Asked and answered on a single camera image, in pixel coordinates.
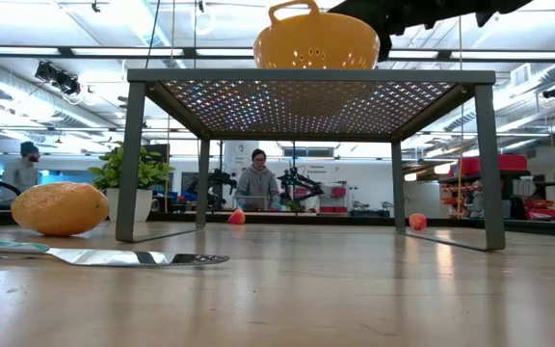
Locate black hanging cable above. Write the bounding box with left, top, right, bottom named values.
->
left=145, top=0, right=162, bottom=69

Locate black overhead rail beam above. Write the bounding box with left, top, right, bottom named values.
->
left=0, top=45, right=555, bottom=63

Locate large yellow orange mango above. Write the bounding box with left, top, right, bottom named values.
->
left=10, top=181, right=111, bottom=237

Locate black aluminium table frame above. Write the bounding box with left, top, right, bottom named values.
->
left=0, top=206, right=555, bottom=238

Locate yellow plastic colander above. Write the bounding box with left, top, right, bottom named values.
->
left=252, top=0, right=382, bottom=70

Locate person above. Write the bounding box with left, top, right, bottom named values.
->
left=234, top=147, right=281, bottom=212
left=0, top=141, right=41, bottom=206

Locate potted green plant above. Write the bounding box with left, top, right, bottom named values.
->
left=88, top=146, right=175, bottom=224

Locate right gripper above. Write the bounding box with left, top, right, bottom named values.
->
left=328, top=0, right=404, bottom=63

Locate red storage rack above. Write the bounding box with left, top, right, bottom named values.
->
left=438, top=153, right=555, bottom=223

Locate grey perforated metal shelf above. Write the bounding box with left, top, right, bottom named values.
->
left=116, top=68, right=507, bottom=253

